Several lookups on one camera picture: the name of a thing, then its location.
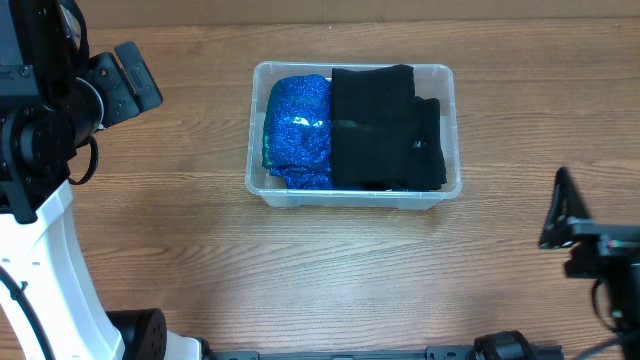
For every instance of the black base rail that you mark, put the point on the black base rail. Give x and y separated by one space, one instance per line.
447 352

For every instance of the clear plastic storage bin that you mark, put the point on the clear plastic storage bin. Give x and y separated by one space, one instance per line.
432 81

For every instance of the black garment top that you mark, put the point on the black garment top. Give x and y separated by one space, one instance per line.
373 127

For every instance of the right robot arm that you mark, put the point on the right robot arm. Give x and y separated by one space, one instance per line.
532 220

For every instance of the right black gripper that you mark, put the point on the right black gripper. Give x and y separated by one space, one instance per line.
584 228

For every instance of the black garment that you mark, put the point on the black garment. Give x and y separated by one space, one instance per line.
373 127
427 171

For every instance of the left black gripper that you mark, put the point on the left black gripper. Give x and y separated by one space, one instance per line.
107 74

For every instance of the blue sequin garment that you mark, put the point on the blue sequin garment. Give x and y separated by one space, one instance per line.
296 140

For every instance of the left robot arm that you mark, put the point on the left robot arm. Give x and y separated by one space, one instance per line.
55 97

